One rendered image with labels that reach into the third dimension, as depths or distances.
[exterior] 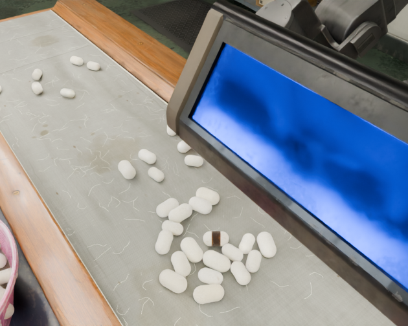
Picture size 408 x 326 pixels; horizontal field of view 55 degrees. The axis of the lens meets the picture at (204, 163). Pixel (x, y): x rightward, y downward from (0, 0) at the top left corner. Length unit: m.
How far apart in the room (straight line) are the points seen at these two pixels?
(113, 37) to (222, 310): 0.74
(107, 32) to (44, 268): 0.68
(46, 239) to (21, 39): 0.71
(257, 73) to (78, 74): 0.78
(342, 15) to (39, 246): 0.49
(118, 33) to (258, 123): 0.89
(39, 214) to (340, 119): 0.49
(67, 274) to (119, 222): 0.11
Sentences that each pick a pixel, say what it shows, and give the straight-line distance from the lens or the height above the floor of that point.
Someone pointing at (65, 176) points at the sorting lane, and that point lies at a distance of 0.68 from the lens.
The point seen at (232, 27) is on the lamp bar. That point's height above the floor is 1.11.
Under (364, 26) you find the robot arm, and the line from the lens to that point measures 0.54.
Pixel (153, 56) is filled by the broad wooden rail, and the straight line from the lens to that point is 0.94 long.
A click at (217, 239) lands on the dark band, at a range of 0.54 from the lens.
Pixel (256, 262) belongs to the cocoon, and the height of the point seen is 0.76.
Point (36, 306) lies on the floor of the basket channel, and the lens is 0.63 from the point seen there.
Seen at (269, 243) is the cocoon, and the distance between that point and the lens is 0.54.
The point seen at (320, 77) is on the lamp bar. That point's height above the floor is 1.10.
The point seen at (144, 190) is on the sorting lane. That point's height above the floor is 0.74.
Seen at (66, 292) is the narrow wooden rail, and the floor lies 0.76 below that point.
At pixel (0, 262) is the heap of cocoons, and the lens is 0.60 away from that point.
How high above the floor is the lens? 1.19
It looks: 42 degrees down
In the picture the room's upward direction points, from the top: straight up
